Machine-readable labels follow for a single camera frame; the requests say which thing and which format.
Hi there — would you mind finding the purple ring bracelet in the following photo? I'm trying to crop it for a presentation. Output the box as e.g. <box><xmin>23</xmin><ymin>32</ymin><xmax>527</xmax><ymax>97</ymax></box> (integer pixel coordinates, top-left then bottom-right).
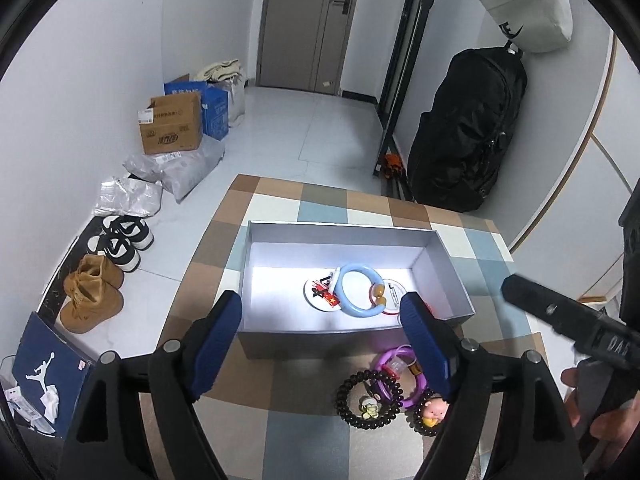
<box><xmin>373</xmin><ymin>343</ymin><xmax>428</xmax><ymax>409</ymax></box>

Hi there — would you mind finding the pink pig charm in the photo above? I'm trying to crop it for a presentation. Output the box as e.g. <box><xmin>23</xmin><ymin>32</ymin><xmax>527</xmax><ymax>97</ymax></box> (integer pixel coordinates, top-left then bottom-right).
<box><xmin>421</xmin><ymin>396</ymin><xmax>449</xmax><ymax>428</ymax></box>

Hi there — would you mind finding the black bead bracelet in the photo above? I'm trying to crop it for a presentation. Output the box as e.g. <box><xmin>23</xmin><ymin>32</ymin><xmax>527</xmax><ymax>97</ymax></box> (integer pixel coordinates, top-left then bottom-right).
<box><xmin>403</xmin><ymin>391</ymin><xmax>449</xmax><ymax>438</ymax></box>
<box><xmin>335</xmin><ymin>367</ymin><xmax>405</xmax><ymax>432</ymax></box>

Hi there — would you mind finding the small green frog charm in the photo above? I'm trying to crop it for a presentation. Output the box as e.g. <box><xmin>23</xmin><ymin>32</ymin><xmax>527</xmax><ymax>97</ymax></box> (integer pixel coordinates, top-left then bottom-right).
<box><xmin>359</xmin><ymin>396</ymin><xmax>381</xmax><ymax>420</ymax></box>

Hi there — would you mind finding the light blue ring bracelet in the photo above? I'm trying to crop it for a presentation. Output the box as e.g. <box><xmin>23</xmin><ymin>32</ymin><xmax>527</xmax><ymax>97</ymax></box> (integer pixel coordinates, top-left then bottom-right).
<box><xmin>334</xmin><ymin>263</ymin><xmax>388</xmax><ymax>319</ymax></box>

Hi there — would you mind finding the white round badge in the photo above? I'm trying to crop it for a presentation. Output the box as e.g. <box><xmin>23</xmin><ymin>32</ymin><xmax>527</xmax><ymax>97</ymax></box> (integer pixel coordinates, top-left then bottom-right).
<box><xmin>304</xmin><ymin>274</ymin><xmax>341</xmax><ymax>312</ymax></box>

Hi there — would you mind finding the red pink clear charm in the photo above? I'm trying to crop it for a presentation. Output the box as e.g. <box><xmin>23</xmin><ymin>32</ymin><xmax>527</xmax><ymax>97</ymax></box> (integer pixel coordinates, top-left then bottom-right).
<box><xmin>382</xmin><ymin>356</ymin><xmax>409</xmax><ymax>379</ymax></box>

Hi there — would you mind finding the person's right hand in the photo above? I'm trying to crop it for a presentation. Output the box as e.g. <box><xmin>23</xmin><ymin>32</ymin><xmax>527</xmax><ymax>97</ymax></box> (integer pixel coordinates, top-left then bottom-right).
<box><xmin>561</xmin><ymin>367</ymin><xmax>639</xmax><ymax>469</ymax></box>

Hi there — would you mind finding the checkered table cloth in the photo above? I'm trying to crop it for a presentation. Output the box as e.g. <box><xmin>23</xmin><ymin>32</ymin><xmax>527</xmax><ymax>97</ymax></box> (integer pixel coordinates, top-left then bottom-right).
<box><xmin>148</xmin><ymin>174</ymin><xmax>544</xmax><ymax>479</ymax></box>

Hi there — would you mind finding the grey open shoe box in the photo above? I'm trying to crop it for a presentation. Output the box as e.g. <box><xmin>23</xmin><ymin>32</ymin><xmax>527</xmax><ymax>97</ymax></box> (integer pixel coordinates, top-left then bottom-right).
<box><xmin>239</xmin><ymin>222</ymin><xmax>475</xmax><ymax>360</ymax></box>

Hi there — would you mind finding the tan suede boot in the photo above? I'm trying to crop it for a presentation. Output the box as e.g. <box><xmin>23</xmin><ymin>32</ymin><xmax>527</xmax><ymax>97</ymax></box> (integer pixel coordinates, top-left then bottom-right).
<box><xmin>63</xmin><ymin>255</ymin><xmax>125</xmax><ymax>307</ymax></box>
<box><xmin>60</xmin><ymin>281</ymin><xmax>124</xmax><ymax>334</ymax></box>

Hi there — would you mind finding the black white sneaker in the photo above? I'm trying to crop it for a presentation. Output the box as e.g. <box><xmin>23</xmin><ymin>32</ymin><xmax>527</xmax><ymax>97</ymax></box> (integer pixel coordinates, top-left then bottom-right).
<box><xmin>102</xmin><ymin>214</ymin><xmax>154</xmax><ymax>250</ymax></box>
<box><xmin>87</xmin><ymin>232</ymin><xmax>141</xmax><ymax>273</ymax></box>

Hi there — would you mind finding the navy shoe box lid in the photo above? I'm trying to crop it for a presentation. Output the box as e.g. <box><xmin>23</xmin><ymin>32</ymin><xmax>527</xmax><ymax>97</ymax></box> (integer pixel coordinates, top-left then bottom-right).
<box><xmin>12</xmin><ymin>312</ymin><xmax>94</xmax><ymax>440</ymax></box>

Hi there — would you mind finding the silver plastic bag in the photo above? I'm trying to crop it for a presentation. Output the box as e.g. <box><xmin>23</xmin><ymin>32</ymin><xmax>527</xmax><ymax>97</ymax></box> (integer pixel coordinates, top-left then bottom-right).
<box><xmin>92</xmin><ymin>177</ymin><xmax>163</xmax><ymax>218</ymax></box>

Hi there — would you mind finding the grey plastic parcel bag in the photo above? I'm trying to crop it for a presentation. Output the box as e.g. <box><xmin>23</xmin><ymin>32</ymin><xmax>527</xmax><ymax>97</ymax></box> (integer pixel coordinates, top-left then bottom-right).
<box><xmin>124</xmin><ymin>136</ymin><xmax>226</xmax><ymax>204</ymax></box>

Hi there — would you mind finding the orange black tool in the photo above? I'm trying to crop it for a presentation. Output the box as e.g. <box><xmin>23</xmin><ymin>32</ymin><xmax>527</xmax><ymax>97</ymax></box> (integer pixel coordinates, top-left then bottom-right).
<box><xmin>381</xmin><ymin>153</ymin><xmax>405</xmax><ymax>180</ymax></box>

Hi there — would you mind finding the black metal rack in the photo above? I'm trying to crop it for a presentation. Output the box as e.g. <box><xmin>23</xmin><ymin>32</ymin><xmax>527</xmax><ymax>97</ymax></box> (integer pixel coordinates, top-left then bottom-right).
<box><xmin>373</xmin><ymin>0</ymin><xmax>436</xmax><ymax>177</ymax></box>

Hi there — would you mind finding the black large backpack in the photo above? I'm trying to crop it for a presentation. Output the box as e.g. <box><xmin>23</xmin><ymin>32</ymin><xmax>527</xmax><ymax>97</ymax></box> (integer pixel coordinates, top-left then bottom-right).
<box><xmin>407</xmin><ymin>44</ymin><xmax>527</xmax><ymax>212</ymax></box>

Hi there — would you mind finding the brown cardboard box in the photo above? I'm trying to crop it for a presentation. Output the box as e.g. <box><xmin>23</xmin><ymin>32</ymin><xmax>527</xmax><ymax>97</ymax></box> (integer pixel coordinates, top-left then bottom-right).
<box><xmin>138</xmin><ymin>92</ymin><xmax>202</xmax><ymax>155</ymax></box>

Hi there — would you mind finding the blue cardboard box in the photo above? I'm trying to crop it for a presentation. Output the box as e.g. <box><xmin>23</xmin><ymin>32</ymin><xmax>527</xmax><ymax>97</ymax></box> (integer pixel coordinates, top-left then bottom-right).
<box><xmin>164</xmin><ymin>79</ymin><xmax>229</xmax><ymax>141</ymax></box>

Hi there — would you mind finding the white bag with clothes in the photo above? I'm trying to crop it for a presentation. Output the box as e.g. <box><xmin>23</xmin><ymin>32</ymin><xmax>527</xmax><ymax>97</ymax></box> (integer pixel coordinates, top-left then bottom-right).
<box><xmin>194</xmin><ymin>58</ymin><xmax>246</xmax><ymax>128</ymax></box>

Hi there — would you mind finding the grey door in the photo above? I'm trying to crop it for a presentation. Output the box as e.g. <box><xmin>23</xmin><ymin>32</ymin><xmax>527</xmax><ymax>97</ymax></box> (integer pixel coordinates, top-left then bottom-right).
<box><xmin>256</xmin><ymin>0</ymin><xmax>357</xmax><ymax>96</ymax></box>

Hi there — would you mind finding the white canvas bag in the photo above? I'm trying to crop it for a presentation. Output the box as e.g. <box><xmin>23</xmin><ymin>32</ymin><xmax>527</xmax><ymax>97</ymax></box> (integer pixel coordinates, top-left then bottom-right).
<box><xmin>478</xmin><ymin>0</ymin><xmax>574</xmax><ymax>53</ymax></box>

